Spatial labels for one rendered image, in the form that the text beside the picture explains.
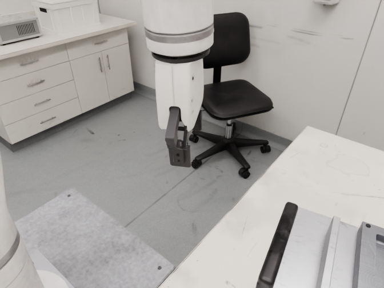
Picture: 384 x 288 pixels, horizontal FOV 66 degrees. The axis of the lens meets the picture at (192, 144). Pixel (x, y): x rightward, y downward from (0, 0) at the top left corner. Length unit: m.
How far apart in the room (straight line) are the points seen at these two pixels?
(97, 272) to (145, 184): 1.32
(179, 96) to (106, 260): 0.48
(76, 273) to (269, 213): 0.49
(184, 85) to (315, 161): 0.75
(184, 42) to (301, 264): 0.34
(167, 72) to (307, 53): 1.76
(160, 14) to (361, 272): 0.40
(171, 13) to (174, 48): 0.04
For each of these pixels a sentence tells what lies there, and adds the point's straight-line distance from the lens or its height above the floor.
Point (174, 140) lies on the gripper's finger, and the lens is 0.37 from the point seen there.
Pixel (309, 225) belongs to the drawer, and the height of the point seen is 0.97.
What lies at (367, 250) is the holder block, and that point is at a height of 0.99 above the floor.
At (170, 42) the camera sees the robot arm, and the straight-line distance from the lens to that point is 0.35.
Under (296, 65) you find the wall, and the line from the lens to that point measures 2.12.
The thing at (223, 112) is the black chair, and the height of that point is 0.48.
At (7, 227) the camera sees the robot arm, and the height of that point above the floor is 1.03.
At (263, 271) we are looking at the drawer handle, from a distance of 0.41.
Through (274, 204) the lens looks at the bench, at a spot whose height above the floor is 0.75.
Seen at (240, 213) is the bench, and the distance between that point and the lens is 0.82.
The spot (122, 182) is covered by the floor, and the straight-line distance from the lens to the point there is 2.05.
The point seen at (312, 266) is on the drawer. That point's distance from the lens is 0.48.
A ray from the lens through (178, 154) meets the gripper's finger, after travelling 0.42.
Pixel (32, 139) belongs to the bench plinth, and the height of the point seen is 0.04.
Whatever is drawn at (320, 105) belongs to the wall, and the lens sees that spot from 2.15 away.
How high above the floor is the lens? 1.35
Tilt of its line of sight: 35 degrees down
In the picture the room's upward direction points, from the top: straight up
